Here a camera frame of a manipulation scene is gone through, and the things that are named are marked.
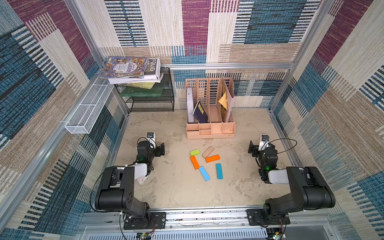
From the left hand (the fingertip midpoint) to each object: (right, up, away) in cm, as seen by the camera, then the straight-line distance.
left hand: (155, 143), depth 95 cm
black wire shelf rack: (+1, +28, +25) cm, 37 cm away
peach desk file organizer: (+41, +33, +20) cm, 56 cm away
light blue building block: (+30, -17, -6) cm, 35 cm away
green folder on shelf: (-10, +33, +2) cm, 34 cm away
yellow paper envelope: (+42, +26, -3) cm, 49 cm away
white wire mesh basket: (-28, +15, -22) cm, 39 cm away
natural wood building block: (+33, -6, +2) cm, 33 cm away
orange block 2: (+24, -12, -1) cm, 27 cm away
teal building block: (+39, -16, -6) cm, 42 cm away
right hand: (+64, +2, -4) cm, 64 cm away
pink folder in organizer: (+45, +24, -7) cm, 52 cm away
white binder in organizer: (+21, +25, +5) cm, 33 cm away
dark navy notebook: (+28, +19, +10) cm, 35 cm away
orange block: (+35, -10, 0) cm, 37 cm away
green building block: (+25, -6, +2) cm, 26 cm away
